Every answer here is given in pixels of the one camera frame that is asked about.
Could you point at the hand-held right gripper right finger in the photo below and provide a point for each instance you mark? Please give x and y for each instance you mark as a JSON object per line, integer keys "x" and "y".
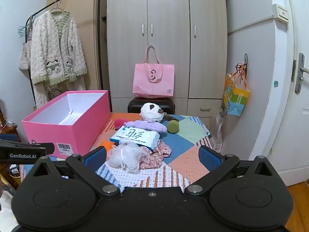
{"x": 210, "y": 158}

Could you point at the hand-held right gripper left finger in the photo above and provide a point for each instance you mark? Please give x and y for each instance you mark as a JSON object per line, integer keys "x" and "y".
{"x": 95, "y": 158}

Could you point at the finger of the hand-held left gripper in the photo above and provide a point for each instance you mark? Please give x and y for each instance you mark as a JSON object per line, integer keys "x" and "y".
{"x": 50, "y": 148}

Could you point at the orange ball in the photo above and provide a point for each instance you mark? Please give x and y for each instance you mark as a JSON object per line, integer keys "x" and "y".
{"x": 106, "y": 144}

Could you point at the pink cardboard box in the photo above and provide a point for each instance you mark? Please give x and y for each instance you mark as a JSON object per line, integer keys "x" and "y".
{"x": 72, "y": 137}

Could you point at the white mesh bath sponge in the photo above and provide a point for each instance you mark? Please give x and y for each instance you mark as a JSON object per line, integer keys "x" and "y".
{"x": 125, "y": 154}

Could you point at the white blue wet wipes pack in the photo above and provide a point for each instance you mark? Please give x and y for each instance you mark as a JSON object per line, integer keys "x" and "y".
{"x": 135, "y": 135}

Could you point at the green ball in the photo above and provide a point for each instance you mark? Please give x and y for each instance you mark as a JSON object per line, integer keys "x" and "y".
{"x": 173, "y": 127}

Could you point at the pink floral cloth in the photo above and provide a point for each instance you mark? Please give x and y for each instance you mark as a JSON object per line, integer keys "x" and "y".
{"x": 157, "y": 157}

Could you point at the purple plush toy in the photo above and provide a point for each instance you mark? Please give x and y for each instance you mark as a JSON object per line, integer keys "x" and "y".
{"x": 144, "y": 125}

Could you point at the white brown plush toy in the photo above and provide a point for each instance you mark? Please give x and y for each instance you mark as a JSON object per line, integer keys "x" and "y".
{"x": 149, "y": 113}

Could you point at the white paper sheet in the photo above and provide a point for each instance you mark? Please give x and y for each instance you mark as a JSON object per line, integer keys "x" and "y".
{"x": 68, "y": 120}

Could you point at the patchwork blanket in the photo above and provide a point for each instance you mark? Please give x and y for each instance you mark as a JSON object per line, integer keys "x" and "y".
{"x": 183, "y": 135}

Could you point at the red fluffy ball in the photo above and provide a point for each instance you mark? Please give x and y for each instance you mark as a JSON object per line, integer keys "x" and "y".
{"x": 119, "y": 123}

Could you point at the colourful paper gift bag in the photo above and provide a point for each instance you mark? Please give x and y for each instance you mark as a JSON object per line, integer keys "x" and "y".
{"x": 235, "y": 99}

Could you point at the black suitcase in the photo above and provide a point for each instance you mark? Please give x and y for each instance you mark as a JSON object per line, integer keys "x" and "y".
{"x": 135, "y": 106}

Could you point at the cream fleece pants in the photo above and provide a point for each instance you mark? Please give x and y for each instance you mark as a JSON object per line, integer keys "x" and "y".
{"x": 72, "y": 87}

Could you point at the pink tote bag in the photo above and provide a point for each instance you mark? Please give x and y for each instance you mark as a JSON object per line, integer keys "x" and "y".
{"x": 152, "y": 84}

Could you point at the cream canvas tote bag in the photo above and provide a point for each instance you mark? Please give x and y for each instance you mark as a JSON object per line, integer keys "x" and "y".
{"x": 24, "y": 58}

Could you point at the white door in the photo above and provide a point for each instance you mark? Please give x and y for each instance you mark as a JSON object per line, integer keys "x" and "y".
{"x": 301, "y": 125}

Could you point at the cream fleece jacket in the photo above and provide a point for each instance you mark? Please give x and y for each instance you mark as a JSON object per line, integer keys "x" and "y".
{"x": 58, "y": 43}

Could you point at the black metal clothes rack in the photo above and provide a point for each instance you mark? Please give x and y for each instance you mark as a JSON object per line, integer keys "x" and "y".
{"x": 99, "y": 29}

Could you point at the silver clothes hanger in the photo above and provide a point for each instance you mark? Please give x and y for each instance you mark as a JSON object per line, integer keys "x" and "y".
{"x": 58, "y": 9}

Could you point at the beige wooden panel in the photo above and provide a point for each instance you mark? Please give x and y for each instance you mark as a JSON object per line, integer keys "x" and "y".
{"x": 82, "y": 9}

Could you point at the beige wardrobe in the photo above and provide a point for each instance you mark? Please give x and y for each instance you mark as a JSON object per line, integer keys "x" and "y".
{"x": 169, "y": 17}

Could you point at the white wall switch box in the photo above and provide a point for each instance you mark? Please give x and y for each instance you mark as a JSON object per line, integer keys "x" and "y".
{"x": 281, "y": 12}

